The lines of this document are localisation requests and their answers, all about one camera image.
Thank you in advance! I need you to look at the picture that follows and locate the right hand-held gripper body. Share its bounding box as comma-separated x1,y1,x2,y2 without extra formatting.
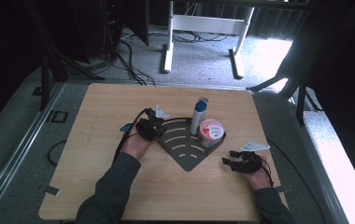
234,141,271,175

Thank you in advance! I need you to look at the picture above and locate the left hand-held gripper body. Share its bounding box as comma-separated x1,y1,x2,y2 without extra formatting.
135,104,170,142

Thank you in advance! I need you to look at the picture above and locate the round jar with pink lid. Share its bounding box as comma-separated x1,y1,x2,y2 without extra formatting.
198,118,225,149

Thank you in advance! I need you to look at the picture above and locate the black slotted corner shelf tray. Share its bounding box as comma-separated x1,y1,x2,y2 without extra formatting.
156,117,227,173

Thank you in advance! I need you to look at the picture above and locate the white bottle with blue cap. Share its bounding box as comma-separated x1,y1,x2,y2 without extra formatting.
190,99,208,136

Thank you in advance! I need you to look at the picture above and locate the person's right hand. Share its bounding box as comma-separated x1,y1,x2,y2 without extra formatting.
247,157,273,191

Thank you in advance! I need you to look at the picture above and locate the person's left hand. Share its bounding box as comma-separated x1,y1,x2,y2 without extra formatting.
121,135,155,161

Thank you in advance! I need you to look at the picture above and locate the black metal stand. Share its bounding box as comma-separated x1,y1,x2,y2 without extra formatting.
247,62,323,127
22,0,105,111

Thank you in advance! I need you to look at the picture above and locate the black rectangular floor marker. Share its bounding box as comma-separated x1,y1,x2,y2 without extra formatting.
45,110,69,124

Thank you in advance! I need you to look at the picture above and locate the dark equipment cabinet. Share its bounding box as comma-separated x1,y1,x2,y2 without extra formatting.
71,0,150,64

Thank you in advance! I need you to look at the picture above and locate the dark curtain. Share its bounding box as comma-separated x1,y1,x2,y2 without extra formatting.
291,0,355,206
0,0,43,138

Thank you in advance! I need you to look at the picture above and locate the left hand-held gripper cable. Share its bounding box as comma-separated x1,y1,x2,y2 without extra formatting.
112,107,155,164

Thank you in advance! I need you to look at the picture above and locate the black floor cable bundle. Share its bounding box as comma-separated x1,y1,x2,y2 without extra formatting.
116,29,230,87

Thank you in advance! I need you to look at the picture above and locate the black looped floor cable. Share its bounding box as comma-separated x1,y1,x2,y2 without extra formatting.
47,139,67,166

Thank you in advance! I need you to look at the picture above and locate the white desk frame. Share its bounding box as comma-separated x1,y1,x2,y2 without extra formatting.
160,0,256,80

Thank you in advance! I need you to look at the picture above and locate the metal floor rail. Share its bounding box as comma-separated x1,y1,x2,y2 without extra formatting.
0,82,64,216

